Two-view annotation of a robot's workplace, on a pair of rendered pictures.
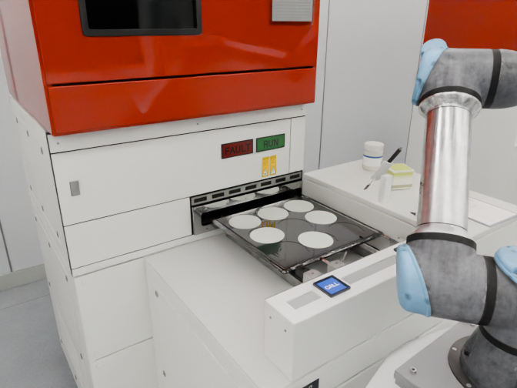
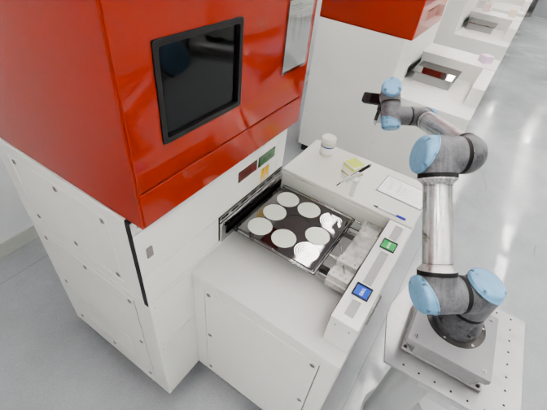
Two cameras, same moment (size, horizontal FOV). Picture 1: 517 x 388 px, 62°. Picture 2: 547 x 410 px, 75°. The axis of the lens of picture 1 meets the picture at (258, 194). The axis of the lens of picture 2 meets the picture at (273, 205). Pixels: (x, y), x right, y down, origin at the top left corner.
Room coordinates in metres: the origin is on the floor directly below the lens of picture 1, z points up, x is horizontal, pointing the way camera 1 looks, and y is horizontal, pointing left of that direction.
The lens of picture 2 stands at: (0.26, 0.46, 1.92)
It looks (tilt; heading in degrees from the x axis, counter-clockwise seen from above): 41 degrees down; 334
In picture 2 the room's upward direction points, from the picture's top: 8 degrees clockwise
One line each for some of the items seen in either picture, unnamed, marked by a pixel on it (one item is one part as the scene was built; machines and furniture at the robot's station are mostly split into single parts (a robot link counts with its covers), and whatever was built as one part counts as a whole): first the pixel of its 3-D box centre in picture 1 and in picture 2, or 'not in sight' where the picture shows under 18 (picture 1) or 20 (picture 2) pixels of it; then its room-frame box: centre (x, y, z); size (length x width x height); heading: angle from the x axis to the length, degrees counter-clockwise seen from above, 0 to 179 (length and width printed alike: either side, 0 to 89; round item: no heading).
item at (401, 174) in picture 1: (397, 176); (352, 168); (1.34, -0.46, 1.00); 0.07 x 0.07 x 0.07; 12
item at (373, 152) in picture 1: (372, 155); (327, 145); (1.53, -0.42, 1.01); 0.07 x 0.07 x 0.10
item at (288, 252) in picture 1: (294, 226); (296, 224); (1.17, -0.11, 0.90); 0.34 x 0.34 x 0.01; 35
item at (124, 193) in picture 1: (201, 179); (224, 202); (1.25, 0.18, 1.02); 0.82 x 0.03 x 0.40; 125
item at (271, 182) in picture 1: (250, 187); (252, 192); (1.34, 0.03, 0.96); 0.44 x 0.01 x 0.02; 125
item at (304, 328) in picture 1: (371, 294); (371, 278); (0.84, -0.26, 0.89); 0.55 x 0.09 x 0.14; 125
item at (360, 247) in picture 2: not in sight; (354, 256); (0.97, -0.28, 0.87); 0.36 x 0.08 x 0.03; 125
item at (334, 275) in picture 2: (319, 282); (339, 277); (0.88, -0.15, 0.89); 0.08 x 0.03 x 0.03; 35
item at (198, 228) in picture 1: (251, 205); (253, 204); (1.34, 0.02, 0.89); 0.44 x 0.02 x 0.10; 125
